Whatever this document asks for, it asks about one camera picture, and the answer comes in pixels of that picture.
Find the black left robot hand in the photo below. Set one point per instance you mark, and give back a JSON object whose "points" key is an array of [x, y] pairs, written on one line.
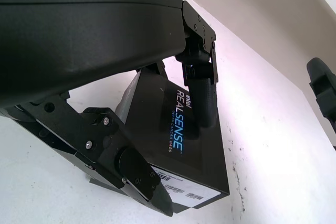
{"points": [[78, 24]]}

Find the black RealSense box lid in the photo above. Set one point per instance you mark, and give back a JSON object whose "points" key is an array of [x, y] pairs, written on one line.
{"points": [[183, 161]]}

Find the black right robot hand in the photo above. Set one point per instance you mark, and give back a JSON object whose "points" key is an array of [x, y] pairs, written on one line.
{"points": [[323, 82]]}

